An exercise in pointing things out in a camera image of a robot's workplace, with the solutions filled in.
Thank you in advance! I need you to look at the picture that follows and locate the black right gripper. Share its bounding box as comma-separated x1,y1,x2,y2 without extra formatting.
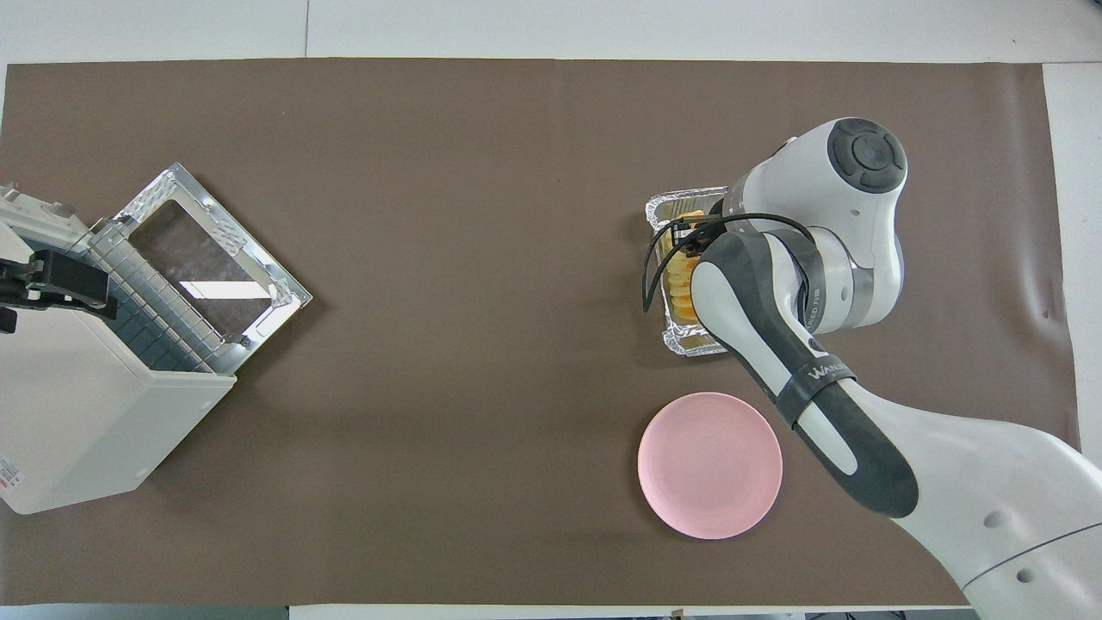
670,214,729,259

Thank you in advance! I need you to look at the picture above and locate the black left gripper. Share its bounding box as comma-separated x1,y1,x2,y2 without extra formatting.
0,248,119,335

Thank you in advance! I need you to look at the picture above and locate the aluminium foil tray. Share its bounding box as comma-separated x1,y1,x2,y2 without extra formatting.
646,187,734,357

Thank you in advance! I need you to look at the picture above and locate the golden ridged bread loaf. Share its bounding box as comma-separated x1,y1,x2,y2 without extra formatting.
661,250,705,328

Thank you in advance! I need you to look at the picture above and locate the cream toaster oven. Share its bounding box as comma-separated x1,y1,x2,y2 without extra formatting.
0,162,313,516

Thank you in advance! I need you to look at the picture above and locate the glass oven door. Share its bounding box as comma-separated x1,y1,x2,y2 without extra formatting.
112,162,313,376

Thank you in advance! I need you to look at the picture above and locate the brown table mat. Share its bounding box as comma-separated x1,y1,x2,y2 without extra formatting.
0,59,1082,607

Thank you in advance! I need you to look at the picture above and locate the pink round plate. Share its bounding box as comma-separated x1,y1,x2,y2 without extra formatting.
637,392,784,541

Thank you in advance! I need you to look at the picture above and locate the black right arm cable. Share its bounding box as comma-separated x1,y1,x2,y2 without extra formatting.
641,212,820,316

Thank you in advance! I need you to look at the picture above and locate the wire oven rack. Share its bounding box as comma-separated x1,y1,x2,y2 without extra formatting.
26,220,239,374

